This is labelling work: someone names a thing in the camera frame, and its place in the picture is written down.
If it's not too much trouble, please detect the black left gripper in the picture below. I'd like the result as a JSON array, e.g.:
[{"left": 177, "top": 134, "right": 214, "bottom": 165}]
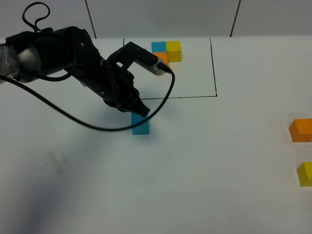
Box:
[{"left": 73, "top": 56, "right": 150, "bottom": 117}]

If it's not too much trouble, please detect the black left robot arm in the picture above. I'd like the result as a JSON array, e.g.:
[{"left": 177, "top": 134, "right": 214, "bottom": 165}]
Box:
[{"left": 5, "top": 26, "right": 155, "bottom": 117}]

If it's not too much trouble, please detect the template orange cube block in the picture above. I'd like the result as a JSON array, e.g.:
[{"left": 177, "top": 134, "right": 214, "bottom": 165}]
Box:
[{"left": 153, "top": 52, "right": 168, "bottom": 65}]

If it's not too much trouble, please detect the template blue cube block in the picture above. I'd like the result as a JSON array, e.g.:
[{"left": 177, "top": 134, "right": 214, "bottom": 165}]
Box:
[{"left": 151, "top": 41, "right": 167, "bottom": 53}]

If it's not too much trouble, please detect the template yellow cube block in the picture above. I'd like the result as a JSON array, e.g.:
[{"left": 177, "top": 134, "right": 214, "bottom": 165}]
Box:
[{"left": 166, "top": 41, "right": 182, "bottom": 62}]

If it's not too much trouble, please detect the black left camera cable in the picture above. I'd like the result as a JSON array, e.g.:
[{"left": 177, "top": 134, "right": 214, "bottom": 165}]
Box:
[{"left": 0, "top": 1, "right": 176, "bottom": 132}]

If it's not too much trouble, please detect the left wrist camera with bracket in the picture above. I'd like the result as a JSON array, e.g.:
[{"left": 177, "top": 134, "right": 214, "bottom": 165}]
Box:
[{"left": 107, "top": 42, "right": 173, "bottom": 76}]

